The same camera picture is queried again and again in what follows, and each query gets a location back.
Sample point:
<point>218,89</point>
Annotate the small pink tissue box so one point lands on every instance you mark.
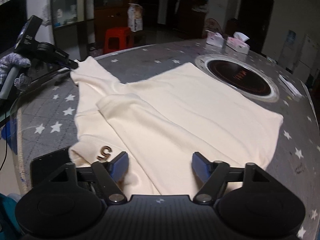
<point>214,39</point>

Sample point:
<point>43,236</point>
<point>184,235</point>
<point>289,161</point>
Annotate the cream white sweater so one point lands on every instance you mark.
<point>160,122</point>

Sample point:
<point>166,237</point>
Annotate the white remote control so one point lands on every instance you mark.
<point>290,86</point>

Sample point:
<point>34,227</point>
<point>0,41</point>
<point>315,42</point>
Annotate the round black induction cooktop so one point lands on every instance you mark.
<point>240,76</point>

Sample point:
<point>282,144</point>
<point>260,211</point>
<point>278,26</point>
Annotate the glass display cabinet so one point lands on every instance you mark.
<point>70,24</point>

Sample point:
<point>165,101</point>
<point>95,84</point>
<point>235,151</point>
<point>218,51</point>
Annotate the hand in grey knit glove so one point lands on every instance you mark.
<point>14,60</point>

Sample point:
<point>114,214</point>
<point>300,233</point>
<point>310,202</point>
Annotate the pink polka dot play tent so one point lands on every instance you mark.
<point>212,25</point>

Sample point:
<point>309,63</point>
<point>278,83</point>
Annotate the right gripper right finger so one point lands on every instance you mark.
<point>213,176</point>

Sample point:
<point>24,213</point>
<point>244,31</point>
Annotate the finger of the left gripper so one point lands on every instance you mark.
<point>71,64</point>

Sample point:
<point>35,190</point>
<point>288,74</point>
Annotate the water dispenser with blue bottle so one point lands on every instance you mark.
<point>286,54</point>

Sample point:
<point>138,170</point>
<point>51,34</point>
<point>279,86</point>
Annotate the pink tissue box with tissue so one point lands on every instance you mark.
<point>238,43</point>

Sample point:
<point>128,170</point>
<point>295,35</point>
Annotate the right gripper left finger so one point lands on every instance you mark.
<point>108,174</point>

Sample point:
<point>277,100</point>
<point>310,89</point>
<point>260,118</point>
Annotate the red plastic stool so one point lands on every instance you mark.
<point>117,38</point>

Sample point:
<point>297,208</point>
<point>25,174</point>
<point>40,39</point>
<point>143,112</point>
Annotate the white refrigerator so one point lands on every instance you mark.
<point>306,56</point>

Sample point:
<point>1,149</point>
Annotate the white paper bag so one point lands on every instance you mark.
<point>135,20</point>

